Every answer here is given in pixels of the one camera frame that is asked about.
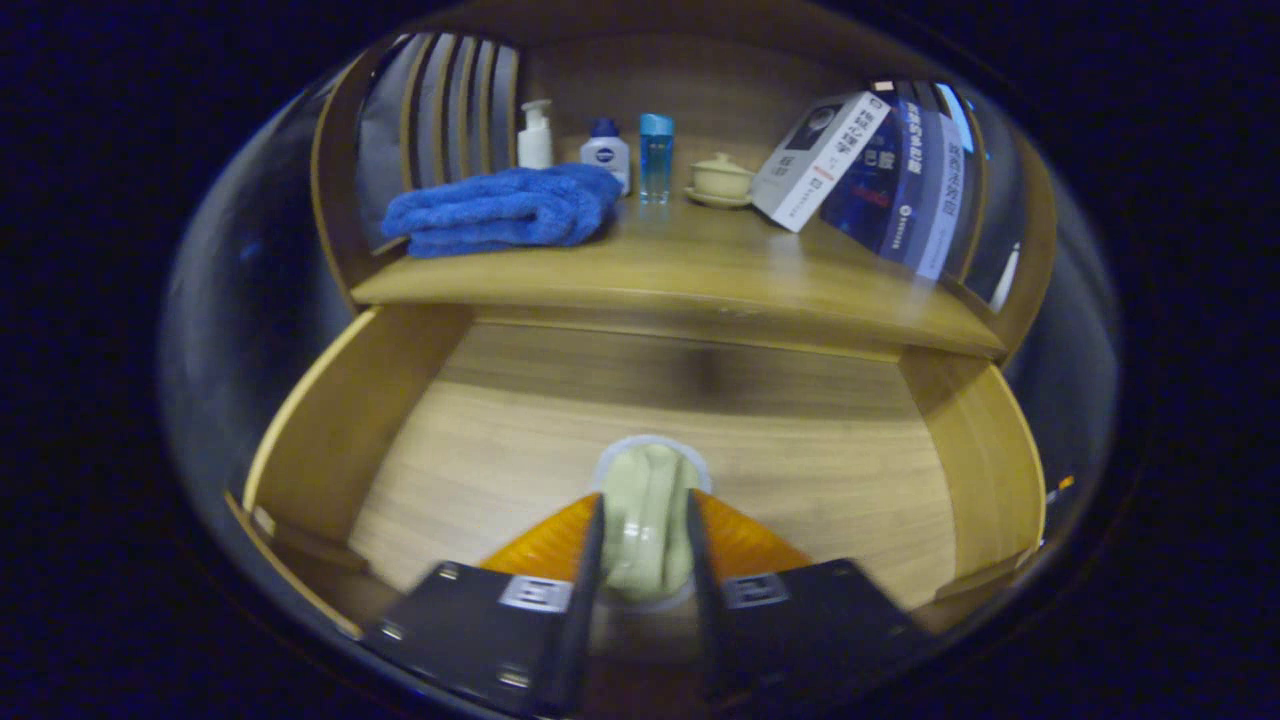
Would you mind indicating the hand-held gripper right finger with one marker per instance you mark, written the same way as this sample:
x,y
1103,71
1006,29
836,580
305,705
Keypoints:
x,y
705,610

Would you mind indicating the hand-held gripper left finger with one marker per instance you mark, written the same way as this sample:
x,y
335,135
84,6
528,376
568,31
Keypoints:
x,y
585,620

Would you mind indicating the pale green soap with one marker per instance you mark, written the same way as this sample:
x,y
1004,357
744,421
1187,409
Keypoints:
x,y
645,520

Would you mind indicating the wooden drawer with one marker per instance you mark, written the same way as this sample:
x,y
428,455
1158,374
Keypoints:
x,y
520,450

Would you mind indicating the wooden countertop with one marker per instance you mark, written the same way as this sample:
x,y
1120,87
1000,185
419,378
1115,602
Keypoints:
x,y
700,260

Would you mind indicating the blue folded towel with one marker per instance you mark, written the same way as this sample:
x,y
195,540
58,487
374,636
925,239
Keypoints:
x,y
500,210

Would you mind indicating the beige lidded teacup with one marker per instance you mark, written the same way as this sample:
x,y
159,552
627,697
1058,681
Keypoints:
x,y
720,182

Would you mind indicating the dark blue book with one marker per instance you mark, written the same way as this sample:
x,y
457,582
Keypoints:
x,y
880,200

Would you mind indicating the clear blue bottle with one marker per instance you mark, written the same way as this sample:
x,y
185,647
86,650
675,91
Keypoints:
x,y
656,160

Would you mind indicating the white book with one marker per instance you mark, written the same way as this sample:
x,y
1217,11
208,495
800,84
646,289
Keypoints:
x,y
815,165

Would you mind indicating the white bottle with blue cap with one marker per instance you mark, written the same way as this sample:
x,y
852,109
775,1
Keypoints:
x,y
606,155

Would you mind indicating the light blue book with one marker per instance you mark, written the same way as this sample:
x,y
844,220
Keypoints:
x,y
945,210

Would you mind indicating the white pump bottle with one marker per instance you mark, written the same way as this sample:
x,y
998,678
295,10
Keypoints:
x,y
535,145

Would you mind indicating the black backdrop cloth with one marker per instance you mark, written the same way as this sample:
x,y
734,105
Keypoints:
x,y
385,150

